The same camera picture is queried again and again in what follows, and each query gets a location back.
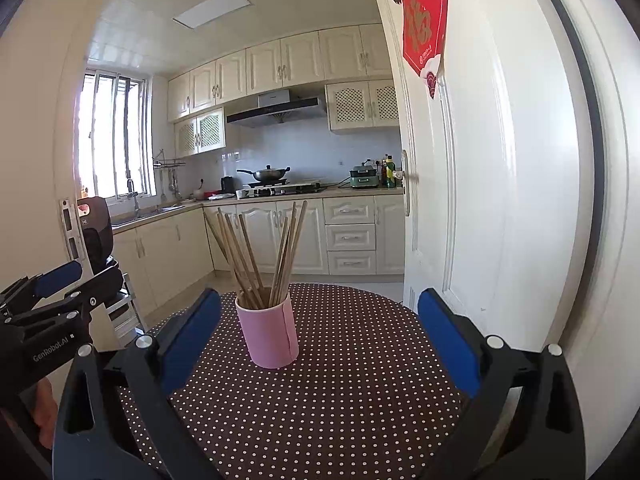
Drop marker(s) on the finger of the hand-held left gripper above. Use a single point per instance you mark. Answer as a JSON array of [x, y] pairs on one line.
[[82, 305], [60, 277]]

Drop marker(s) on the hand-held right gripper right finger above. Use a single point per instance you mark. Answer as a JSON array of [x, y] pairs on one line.
[[447, 345]]

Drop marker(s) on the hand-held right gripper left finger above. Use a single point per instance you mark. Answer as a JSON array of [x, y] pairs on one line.
[[190, 342]]

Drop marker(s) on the pink cup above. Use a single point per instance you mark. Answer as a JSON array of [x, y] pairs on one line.
[[270, 335]]

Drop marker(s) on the bundle of wooden chopsticks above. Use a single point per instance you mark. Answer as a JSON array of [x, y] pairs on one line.
[[279, 280]]

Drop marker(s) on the hanging cooking utensils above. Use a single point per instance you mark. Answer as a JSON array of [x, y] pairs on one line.
[[171, 185]]

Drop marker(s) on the person's left hand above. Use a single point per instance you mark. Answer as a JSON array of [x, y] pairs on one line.
[[45, 410]]

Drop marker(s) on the metal storage rack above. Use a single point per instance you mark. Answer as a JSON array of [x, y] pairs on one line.
[[122, 317]]

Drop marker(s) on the metal door strike plate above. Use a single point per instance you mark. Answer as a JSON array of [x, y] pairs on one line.
[[67, 220]]

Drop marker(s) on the cream base cabinets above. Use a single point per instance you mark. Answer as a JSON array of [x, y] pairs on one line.
[[165, 255]]

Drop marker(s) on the brown polka dot tablecloth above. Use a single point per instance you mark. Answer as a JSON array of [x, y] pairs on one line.
[[350, 385]]

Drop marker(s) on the metal faucet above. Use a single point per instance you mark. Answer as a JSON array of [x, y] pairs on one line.
[[135, 202]]

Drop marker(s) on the steel sink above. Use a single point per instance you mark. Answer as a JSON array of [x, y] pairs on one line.
[[155, 210]]

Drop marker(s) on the cream cabinet drawer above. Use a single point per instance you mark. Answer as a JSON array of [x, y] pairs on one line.
[[349, 210], [350, 237], [351, 262]]

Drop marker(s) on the barred kitchen window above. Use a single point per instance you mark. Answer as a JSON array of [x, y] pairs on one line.
[[110, 135]]

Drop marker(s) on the red flat dish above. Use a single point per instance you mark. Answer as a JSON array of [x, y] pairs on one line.
[[212, 192]]

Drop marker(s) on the black kettle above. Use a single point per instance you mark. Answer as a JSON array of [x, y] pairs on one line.
[[228, 185]]

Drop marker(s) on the green bottle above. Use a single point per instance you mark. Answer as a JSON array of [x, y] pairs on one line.
[[390, 172]]

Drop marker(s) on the gas stove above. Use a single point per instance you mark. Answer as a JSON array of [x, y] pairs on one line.
[[290, 190]]

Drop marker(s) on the red capped dark bottle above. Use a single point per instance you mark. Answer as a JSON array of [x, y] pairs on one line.
[[382, 172]]

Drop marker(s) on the black wok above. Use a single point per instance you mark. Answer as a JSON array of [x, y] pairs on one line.
[[270, 176]]

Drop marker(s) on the green electric cooker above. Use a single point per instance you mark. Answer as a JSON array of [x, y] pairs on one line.
[[362, 179]]

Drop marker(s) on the white door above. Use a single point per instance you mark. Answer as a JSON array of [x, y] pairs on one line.
[[490, 160]]

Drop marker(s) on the cream lattice door cabinet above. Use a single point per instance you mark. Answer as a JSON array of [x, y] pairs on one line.
[[200, 132], [352, 105]]

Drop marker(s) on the range hood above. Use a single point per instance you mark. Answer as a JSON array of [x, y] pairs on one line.
[[275, 110]]

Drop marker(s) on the ceiling light panel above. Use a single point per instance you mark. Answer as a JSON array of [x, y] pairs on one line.
[[210, 8]]

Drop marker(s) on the red paper door decoration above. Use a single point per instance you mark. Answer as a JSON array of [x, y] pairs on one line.
[[425, 25]]

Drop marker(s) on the cream wall cabinet row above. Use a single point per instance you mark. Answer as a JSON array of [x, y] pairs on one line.
[[300, 57]]

